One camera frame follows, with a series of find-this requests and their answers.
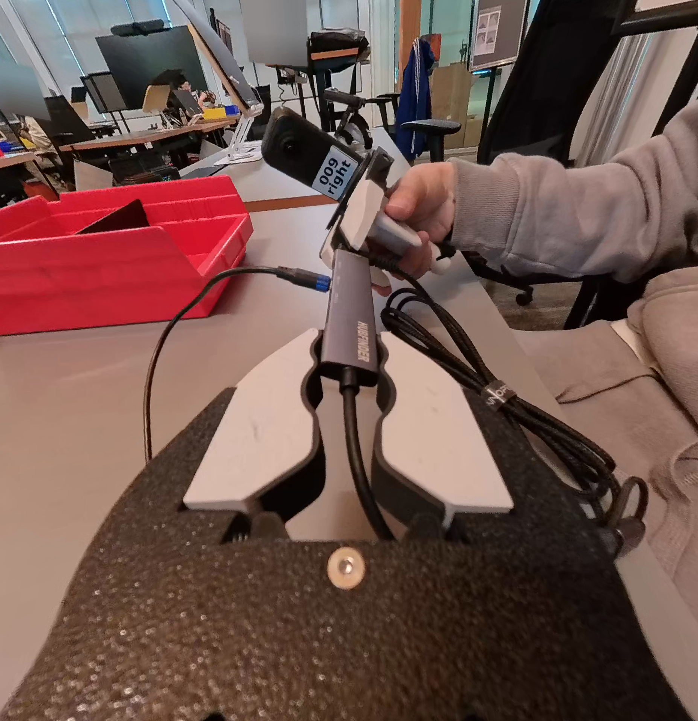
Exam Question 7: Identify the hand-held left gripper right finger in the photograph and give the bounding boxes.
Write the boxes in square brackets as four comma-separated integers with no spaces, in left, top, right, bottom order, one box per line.
[373,331,514,530]

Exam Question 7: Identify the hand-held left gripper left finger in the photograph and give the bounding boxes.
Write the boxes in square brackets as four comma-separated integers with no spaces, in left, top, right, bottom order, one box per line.
[182,328,326,519]

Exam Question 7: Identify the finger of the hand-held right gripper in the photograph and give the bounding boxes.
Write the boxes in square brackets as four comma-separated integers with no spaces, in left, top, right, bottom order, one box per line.
[321,230,351,265]
[340,179,387,252]

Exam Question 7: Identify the thin black cable blue plug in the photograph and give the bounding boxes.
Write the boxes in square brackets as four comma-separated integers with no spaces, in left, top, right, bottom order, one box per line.
[143,266,333,463]

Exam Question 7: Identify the black braided USB cable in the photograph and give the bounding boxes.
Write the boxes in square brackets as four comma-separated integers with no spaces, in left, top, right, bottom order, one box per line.
[370,250,648,555]

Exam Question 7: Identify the red plastic bin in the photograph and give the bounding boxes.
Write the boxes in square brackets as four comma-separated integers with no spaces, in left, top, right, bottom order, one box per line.
[0,175,254,337]

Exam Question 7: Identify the person's right forearm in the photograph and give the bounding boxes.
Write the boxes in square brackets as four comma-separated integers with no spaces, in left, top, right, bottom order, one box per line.
[447,98,698,285]

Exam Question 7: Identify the person's right hand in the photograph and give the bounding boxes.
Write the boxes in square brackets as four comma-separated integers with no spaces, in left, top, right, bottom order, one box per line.
[373,160,458,297]

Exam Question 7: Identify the white panel stand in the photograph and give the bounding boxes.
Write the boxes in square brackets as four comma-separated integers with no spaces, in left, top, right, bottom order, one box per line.
[214,101,271,167]

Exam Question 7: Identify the black swivel chair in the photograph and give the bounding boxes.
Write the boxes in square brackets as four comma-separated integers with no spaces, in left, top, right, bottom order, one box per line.
[377,93,462,164]

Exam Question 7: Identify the blue jacket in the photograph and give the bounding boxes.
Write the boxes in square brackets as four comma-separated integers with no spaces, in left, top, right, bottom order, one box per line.
[395,38,437,161]

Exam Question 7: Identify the person's grey trousers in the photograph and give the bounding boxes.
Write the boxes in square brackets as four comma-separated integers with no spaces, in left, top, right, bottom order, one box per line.
[512,321,698,620]

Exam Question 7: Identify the black computer monitor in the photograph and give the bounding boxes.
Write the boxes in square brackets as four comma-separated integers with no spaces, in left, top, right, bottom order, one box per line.
[95,25,209,110]

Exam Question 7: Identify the black bin divider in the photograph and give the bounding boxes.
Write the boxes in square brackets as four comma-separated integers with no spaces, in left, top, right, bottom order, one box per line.
[73,198,149,234]

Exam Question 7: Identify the small dark monitor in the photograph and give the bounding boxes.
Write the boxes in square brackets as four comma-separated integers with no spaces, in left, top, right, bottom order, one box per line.
[80,72,127,113]

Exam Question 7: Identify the grey noticeboard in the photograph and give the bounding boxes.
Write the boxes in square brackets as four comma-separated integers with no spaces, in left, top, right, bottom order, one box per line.
[470,0,530,71]

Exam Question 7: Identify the person's grey hoodie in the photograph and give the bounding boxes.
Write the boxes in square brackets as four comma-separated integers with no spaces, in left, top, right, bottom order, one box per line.
[627,265,698,564]

